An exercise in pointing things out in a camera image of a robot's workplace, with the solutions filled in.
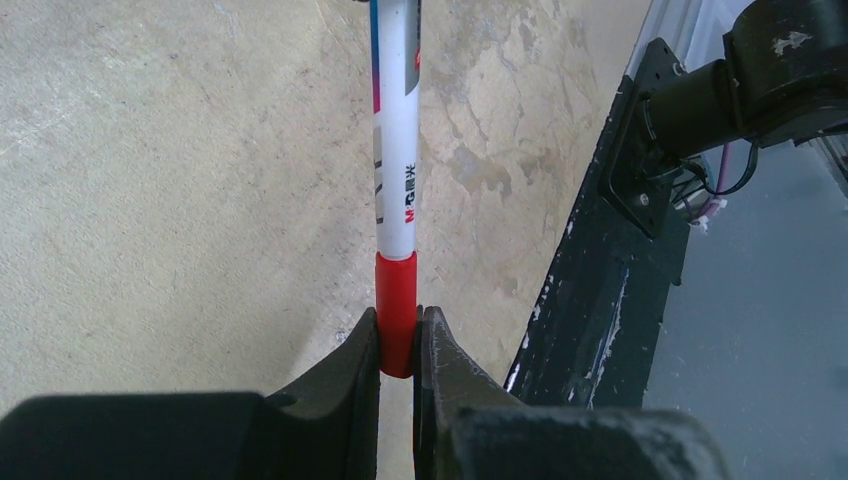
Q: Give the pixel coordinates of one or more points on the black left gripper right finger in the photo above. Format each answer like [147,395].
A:
[466,426]

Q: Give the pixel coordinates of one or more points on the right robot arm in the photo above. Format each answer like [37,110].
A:
[783,77]

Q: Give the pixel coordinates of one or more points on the red-capped white marker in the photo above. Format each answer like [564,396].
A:
[396,68]

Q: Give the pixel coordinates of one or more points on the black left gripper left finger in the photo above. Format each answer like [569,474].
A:
[323,425]

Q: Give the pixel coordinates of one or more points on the red marker cap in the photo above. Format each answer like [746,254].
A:
[396,309]

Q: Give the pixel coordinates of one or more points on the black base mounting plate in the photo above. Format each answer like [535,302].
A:
[592,334]

